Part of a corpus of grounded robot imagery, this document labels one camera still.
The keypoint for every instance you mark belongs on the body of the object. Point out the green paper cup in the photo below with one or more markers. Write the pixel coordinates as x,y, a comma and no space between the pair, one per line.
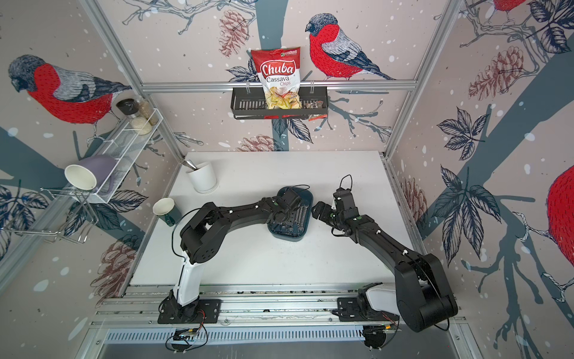
167,211

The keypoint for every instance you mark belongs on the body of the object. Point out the wire cup rack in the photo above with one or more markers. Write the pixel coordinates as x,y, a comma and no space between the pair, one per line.
49,214

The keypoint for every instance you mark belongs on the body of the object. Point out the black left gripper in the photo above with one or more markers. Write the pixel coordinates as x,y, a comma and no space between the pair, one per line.
291,221

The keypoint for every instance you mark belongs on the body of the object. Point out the white lidded spice jar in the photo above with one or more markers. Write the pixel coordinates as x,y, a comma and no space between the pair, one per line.
141,125

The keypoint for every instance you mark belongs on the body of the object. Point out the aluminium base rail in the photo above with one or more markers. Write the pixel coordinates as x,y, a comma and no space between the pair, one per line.
249,314

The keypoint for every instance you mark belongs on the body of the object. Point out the clear acrylic wall shelf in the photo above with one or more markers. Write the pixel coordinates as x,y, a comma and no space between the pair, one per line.
124,146

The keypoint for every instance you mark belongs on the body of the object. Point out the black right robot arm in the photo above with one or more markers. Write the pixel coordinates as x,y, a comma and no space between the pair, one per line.
424,297

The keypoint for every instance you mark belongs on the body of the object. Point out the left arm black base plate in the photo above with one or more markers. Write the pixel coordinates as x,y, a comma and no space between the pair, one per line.
204,311

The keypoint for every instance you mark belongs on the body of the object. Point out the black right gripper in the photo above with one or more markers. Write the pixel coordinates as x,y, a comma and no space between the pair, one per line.
323,216

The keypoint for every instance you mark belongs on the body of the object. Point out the small circuit board with wires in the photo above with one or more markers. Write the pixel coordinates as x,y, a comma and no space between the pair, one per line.
185,340

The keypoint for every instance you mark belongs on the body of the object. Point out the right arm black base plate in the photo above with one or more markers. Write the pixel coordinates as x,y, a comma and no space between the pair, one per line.
372,303

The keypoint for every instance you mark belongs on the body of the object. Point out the black lidded spice jar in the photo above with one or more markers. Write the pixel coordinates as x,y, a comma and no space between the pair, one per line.
129,107

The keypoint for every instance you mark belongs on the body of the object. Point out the purple mug white interior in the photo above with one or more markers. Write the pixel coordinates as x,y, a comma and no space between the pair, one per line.
91,172

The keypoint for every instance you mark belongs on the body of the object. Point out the white ceramic utensil holder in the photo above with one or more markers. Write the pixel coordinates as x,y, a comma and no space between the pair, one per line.
203,179

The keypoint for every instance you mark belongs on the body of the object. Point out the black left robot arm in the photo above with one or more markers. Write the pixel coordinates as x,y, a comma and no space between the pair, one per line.
203,236

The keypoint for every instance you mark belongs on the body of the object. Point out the black wire wall basket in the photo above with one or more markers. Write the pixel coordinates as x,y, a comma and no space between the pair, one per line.
247,104

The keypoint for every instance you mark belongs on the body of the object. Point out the red Chuba cassava chips bag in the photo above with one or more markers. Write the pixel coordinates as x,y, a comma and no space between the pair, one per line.
279,72

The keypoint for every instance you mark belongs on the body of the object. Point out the teal plastic storage box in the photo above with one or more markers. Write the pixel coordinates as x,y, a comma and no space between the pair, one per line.
294,228

